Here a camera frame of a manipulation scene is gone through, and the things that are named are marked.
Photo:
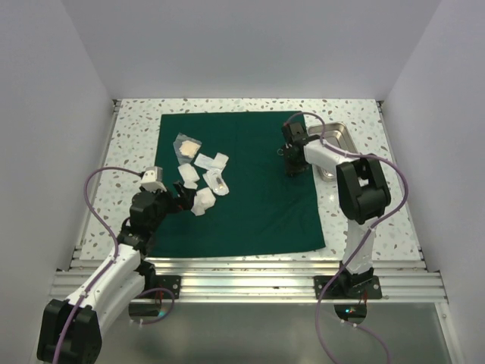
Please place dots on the clear bag with gloves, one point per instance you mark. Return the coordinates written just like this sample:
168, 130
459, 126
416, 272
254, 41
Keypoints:
186, 148

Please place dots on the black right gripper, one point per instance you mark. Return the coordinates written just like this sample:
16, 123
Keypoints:
292, 169

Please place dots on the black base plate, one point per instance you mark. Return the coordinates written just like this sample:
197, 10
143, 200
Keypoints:
369, 290
173, 283

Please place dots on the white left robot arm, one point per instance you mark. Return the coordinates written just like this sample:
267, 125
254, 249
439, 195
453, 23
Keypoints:
72, 329

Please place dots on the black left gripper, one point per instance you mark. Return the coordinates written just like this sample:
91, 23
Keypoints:
183, 202

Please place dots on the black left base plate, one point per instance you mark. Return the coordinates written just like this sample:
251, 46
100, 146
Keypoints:
173, 283

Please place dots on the small white gauze pad top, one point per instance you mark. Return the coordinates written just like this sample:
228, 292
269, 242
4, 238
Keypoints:
220, 161

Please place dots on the white printed paper packet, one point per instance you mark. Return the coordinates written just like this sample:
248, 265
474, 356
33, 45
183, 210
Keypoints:
203, 161

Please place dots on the clear pouch with dark item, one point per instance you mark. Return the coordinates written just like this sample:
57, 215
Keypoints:
223, 189

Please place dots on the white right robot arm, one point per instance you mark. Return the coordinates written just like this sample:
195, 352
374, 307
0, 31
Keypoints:
363, 193

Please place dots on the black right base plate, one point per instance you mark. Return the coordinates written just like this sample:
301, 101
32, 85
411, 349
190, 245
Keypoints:
369, 290

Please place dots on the white gauze pad lower middle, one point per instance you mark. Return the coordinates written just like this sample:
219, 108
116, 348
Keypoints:
205, 198

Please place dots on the white gauze pad front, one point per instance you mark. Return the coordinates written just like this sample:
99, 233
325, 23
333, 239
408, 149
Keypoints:
198, 207

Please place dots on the green surgical cloth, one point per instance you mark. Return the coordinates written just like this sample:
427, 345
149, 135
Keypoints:
265, 211

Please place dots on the white gauze pad upper left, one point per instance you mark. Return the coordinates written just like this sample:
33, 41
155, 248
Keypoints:
189, 175

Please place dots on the stainless steel tray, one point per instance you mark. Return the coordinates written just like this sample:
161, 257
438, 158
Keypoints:
341, 136

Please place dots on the aluminium rail frame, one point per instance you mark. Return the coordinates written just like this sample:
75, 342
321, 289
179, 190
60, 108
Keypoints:
266, 308

